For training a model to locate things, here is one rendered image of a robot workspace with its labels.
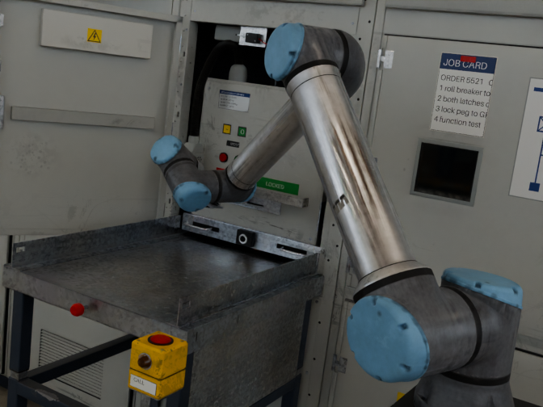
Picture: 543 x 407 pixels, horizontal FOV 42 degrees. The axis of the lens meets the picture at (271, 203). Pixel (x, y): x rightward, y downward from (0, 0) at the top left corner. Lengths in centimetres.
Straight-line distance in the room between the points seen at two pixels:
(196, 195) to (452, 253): 71
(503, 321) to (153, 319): 78
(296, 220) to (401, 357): 112
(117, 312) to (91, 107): 85
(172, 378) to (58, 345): 156
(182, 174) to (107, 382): 115
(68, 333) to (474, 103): 176
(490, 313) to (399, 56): 92
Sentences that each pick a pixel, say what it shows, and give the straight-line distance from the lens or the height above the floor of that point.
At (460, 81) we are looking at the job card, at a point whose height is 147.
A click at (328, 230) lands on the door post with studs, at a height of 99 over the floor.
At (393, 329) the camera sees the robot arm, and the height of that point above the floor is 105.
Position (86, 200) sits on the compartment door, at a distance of 241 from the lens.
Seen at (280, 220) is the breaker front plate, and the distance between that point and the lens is 226.
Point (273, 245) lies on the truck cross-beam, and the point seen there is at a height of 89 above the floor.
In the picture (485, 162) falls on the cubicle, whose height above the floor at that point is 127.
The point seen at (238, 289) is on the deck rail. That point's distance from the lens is 180.
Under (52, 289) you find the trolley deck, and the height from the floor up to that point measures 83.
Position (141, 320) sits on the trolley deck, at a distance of 169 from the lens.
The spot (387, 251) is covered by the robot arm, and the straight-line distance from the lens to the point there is 125.
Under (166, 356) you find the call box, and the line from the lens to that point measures 137.
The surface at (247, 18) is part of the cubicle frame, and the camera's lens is 228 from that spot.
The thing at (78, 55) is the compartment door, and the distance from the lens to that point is 234.
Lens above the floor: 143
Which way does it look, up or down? 10 degrees down
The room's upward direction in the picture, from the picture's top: 7 degrees clockwise
